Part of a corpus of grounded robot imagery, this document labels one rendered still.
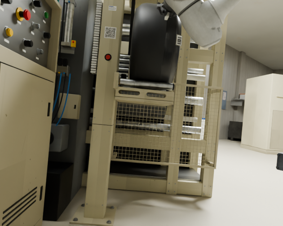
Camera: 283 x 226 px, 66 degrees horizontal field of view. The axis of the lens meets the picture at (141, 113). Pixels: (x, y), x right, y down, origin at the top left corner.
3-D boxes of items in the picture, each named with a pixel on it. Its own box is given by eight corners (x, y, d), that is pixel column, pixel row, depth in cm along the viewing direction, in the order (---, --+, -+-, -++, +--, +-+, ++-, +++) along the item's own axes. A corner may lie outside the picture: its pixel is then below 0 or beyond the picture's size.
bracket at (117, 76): (112, 88, 130) (114, 71, 130) (117, 93, 170) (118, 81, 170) (118, 88, 131) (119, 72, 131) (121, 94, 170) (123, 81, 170)
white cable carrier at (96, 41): (90, 72, 142) (96, -1, 143) (91, 73, 147) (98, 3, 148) (97, 73, 142) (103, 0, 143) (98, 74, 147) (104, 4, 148)
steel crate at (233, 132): (237, 139, 905) (239, 121, 905) (267, 144, 820) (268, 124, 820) (226, 140, 847) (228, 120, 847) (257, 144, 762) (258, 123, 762)
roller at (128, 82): (118, 77, 134) (118, 79, 139) (117, 84, 134) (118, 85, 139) (174, 82, 135) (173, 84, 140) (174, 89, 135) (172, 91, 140)
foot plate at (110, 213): (69, 223, 134) (69, 219, 134) (80, 205, 161) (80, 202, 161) (112, 226, 135) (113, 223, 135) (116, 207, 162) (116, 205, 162)
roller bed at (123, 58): (104, 87, 181) (107, 51, 181) (106, 89, 195) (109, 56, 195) (128, 89, 181) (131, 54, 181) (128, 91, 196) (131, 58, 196)
